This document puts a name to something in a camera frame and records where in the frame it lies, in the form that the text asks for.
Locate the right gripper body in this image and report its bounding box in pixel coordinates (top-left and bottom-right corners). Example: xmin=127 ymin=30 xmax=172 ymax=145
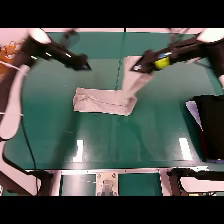
xmin=130 ymin=49 xmax=158 ymax=73

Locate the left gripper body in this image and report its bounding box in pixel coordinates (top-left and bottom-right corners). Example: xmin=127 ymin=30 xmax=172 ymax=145
xmin=67 ymin=53 xmax=92 ymax=72

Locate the pale pink shirt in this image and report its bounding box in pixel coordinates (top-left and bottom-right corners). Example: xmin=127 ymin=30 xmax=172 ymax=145
xmin=72 ymin=55 xmax=156 ymax=117

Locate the white garment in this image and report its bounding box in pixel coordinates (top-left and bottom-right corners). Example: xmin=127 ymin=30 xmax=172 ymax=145
xmin=185 ymin=100 xmax=204 ymax=132

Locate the black cable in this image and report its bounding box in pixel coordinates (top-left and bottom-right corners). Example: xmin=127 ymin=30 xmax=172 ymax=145
xmin=19 ymin=116 xmax=40 ymax=188

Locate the silver frame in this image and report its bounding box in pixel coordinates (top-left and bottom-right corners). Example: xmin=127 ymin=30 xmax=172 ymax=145
xmin=25 ymin=167 xmax=224 ymax=197

